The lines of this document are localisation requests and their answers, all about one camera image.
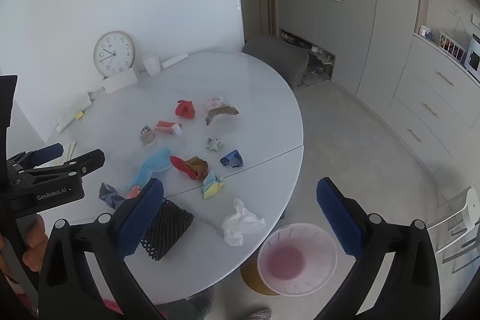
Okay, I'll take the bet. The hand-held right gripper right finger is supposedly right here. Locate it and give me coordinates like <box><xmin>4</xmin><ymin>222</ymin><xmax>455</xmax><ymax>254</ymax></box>
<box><xmin>316</xmin><ymin>177</ymin><xmax>441</xmax><ymax>320</ymax></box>

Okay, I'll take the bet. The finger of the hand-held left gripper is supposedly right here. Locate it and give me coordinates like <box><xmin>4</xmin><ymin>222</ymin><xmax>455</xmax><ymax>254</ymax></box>
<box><xmin>7</xmin><ymin>143</ymin><xmax>64</xmax><ymax>171</ymax></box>
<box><xmin>13</xmin><ymin>149</ymin><xmax>106</xmax><ymax>190</ymax></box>

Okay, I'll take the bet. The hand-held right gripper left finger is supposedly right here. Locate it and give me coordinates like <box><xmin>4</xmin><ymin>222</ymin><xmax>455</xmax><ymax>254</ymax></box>
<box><xmin>37</xmin><ymin>178</ymin><xmax>177</xmax><ymax>320</ymax></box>

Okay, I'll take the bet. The white plastic basket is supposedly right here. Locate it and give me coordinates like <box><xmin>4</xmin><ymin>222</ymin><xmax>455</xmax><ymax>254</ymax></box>
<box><xmin>257</xmin><ymin>223</ymin><xmax>338</xmax><ymax>296</ymax></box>

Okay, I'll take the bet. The person's left hand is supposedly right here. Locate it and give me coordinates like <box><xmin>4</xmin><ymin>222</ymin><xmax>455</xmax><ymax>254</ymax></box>
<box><xmin>20</xmin><ymin>214</ymin><xmax>49</xmax><ymax>272</ymax></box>

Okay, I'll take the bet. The black foam net sleeve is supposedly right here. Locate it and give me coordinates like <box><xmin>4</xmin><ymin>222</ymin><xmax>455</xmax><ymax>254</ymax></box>
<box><xmin>139</xmin><ymin>198</ymin><xmax>195</xmax><ymax>261</ymax></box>

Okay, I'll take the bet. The dark blue crumpled wrapper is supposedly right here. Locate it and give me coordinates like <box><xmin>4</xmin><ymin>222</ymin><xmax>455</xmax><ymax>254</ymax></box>
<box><xmin>98</xmin><ymin>182</ymin><xmax>126</xmax><ymax>211</ymax></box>

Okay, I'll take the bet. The light blue plastic bag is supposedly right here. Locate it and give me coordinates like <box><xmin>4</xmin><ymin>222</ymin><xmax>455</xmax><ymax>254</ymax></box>
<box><xmin>127</xmin><ymin>148</ymin><xmax>172</xmax><ymax>193</ymax></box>

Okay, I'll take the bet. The small brown wrapper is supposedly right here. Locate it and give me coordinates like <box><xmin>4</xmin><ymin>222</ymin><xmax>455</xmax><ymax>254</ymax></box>
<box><xmin>140</xmin><ymin>125</ymin><xmax>156</xmax><ymax>146</ymax></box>

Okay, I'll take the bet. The red brown crumpled wrapper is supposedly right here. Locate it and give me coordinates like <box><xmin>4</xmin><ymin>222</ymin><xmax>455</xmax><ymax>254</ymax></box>
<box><xmin>170</xmin><ymin>155</ymin><xmax>209</xmax><ymax>181</ymax></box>

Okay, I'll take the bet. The yellow blue crumpled paper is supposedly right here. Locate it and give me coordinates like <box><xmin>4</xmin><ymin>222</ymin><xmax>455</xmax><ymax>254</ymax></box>
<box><xmin>202</xmin><ymin>170</ymin><xmax>226</xmax><ymax>199</ymax></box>

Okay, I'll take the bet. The white rectangular box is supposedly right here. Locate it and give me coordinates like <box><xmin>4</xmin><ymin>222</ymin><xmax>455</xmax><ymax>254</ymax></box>
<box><xmin>102</xmin><ymin>70</ymin><xmax>139</xmax><ymax>94</ymax></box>

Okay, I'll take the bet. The red tube wrapper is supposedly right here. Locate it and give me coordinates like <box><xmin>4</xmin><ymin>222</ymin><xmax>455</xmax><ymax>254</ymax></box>
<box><xmin>154</xmin><ymin>121</ymin><xmax>183</xmax><ymax>136</ymax></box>

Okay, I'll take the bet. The pink cloth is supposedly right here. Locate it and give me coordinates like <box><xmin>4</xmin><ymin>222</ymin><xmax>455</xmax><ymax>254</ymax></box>
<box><xmin>103</xmin><ymin>299</ymin><xmax>124</xmax><ymax>316</ymax></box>

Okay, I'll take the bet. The white crumpled tissue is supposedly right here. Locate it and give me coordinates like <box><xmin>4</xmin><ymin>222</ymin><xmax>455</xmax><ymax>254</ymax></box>
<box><xmin>221</xmin><ymin>198</ymin><xmax>266</xmax><ymax>247</ymax></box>

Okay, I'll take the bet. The person's left leg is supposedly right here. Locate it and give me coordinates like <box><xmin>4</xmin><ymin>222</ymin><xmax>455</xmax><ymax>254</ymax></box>
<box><xmin>157</xmin><ymin>290</ymin><xmax>216</xmax><ymax>320</ymax></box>

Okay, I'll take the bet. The brown table base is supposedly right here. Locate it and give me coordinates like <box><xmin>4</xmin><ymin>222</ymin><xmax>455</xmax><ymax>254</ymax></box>
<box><xmin>240</xmin><ymin>250</ymin><xmax>278</xmax><ymax>296</ymax></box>

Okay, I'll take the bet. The white cup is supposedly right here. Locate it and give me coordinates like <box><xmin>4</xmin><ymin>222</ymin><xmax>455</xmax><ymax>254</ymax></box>
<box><xmin>142</xmin><ymin>54</ymin><xmax>163</xmax><ymax>75</ymax></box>

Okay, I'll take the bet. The grey fuzzy slipper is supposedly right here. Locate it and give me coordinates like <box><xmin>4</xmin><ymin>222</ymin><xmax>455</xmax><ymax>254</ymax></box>
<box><xmin>244</xmin><ymin>307</ymin><xmax>272</xmax><ymax>320</ymax></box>

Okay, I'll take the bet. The white stool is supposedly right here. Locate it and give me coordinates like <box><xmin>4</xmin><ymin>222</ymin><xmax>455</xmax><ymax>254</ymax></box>
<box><xmin>427</xmin><ymin>187</ymin><xmax>480</xmax><ymax>264</ymax></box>

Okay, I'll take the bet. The clear plastic wrapper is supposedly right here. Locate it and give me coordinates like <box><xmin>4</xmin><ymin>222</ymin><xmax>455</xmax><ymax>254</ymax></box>
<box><xmin>204</xmin><ymin>97</ymin><xmax>239</xmax><ymax>126</ymax></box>

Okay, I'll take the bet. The long white box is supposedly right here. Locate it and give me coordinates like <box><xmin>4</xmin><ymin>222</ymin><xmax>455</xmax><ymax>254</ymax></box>
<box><xmin>160</xmin><ymin>52</ymin><xmax>188</xmax><ymax>69</ymax></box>

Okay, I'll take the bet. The grey door mat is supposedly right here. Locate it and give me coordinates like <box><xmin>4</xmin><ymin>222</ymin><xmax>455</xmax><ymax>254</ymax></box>
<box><xmin>298</xmin><ymin>67</ymin><xmax>331</xmax><ymax>89</ymax></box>

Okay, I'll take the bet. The drawer cabinet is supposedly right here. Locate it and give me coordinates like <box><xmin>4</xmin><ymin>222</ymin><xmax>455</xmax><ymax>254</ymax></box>
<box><xmin>382</xmin><ymin>33</ymin><xmax>480</xmax><ymax>171</ymax></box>

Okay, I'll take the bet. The row of shoes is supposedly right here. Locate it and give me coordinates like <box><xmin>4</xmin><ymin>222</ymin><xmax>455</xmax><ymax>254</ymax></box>
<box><xmin>279</xmin><ymin>29</ymin><xmax>336</xmax><ymax>75</ymax></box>

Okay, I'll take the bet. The grey chair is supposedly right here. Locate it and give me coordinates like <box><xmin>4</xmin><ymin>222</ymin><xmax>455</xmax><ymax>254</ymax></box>
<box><xmin>242</xmin><ymin>35</ymin><xmax>310</xmax><ymax>88</ymax></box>

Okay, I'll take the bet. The tall grey cabinet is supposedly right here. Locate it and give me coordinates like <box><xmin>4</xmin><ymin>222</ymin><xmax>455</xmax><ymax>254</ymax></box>
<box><xmin>270</xmin><ymin>0</ymin><xmax>421</xmax><ymax>122</ymax></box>

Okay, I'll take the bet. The spice rack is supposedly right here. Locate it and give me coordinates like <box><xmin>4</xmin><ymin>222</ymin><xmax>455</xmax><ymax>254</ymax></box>
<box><xmin>437</xmin><ymin>31</ymin><xmax>467</xmax><ymax>62</ymax></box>

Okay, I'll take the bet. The white countertop oven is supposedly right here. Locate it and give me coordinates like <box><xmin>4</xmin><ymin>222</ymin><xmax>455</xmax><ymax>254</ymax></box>
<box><xmin>464</xmin><ymin>34</ymin><xmax>480</xmax><ymax>82</ymax></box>

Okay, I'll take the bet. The round wall clock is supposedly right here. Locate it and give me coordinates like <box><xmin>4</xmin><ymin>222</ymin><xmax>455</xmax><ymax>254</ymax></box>
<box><xmin>94</xmin><ymin>31</ymin><xmax>134</xmax><ymax>78</ymax></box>

